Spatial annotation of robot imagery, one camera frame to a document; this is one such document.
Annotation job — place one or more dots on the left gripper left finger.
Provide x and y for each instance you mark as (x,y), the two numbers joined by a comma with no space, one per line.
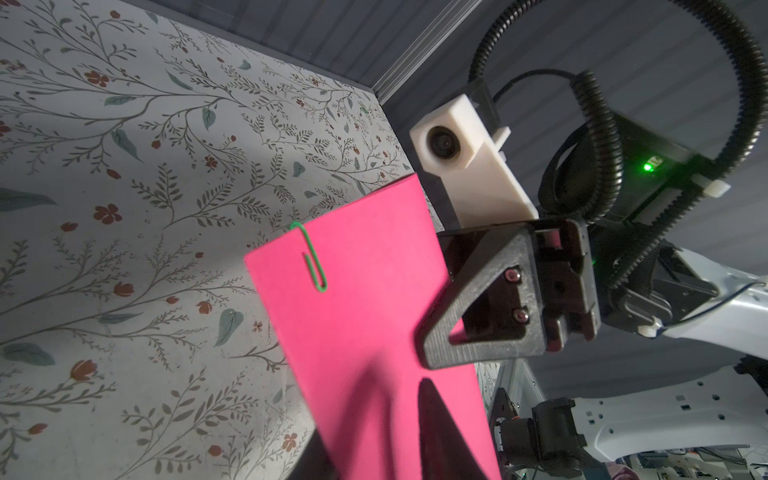
(314,463)

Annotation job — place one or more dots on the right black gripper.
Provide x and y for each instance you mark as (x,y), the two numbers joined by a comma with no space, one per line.
(522,289)

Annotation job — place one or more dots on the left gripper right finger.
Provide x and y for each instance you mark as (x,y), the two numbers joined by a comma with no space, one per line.
(444,453)

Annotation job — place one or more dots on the magenta paper sheet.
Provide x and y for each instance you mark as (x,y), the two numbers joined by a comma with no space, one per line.
(352,349)

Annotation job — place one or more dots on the green paperclip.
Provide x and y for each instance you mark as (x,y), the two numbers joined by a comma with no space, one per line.
(312,261)

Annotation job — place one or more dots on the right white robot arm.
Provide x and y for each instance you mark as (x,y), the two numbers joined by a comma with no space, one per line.
(674,357)

